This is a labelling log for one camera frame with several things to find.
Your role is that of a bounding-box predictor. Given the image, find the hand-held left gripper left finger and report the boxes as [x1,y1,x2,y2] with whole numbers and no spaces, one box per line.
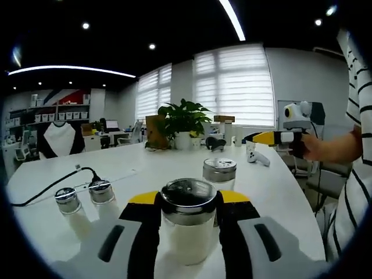
[51,191,163,279]

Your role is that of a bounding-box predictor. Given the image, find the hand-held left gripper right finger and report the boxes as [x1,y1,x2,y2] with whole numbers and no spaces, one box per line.
[216,190,331,279]

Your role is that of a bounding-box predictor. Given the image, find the tall seasoning bottle brown powder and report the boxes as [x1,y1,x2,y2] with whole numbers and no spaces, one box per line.
[202,156,238,194]

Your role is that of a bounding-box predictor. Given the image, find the small glass seasoning bottle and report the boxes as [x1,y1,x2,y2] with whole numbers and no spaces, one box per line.
[54,187,93,242]
[88,179,123,224]

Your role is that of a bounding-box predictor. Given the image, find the tall seasoning bottle white grains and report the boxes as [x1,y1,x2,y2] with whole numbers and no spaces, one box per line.
[159,177,218,267]

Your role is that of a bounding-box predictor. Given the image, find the white thermos bottle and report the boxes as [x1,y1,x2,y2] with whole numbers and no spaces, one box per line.
[223,121,233,146]

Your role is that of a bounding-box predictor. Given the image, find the person's right hand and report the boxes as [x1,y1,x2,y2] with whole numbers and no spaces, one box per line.
[290,134,320,160]

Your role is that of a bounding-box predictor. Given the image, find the white game controller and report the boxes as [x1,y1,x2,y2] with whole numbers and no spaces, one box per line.
[246,144,271,167]

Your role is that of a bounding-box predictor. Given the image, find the grey headphones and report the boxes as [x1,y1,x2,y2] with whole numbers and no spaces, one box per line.
[205,137,227,152]

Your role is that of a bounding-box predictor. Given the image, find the white window blind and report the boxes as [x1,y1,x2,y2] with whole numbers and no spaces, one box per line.
[135,64,173,121]
[193,45,276,128]

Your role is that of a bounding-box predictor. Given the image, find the green potted plant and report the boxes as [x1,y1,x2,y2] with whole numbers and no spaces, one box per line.
[158,98,213,151]

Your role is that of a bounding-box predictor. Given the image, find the brown paper bag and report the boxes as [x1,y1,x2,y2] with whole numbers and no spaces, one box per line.
[145,115,169,149]

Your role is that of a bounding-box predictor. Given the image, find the ceiling light strip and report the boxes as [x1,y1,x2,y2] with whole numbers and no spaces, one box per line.
[219,0,246,41]
[8,65,137,78]

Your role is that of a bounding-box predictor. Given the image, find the white office chair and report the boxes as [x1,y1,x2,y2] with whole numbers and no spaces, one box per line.
[117,120,144,146]
[14,130,38,160]

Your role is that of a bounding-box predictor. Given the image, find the black and white raglan shirt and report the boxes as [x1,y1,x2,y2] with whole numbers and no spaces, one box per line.
[37,121,85,159]

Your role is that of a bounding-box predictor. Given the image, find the row of white storage bins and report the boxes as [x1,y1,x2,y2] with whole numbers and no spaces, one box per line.
[34,112,90,122]

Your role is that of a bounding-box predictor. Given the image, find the grey storage shelf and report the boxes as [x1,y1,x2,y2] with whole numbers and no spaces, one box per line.
[8,92,91,126]

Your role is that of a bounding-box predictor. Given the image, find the black power cable with plug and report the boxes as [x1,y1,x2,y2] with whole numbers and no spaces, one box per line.
[11,167,101,207]

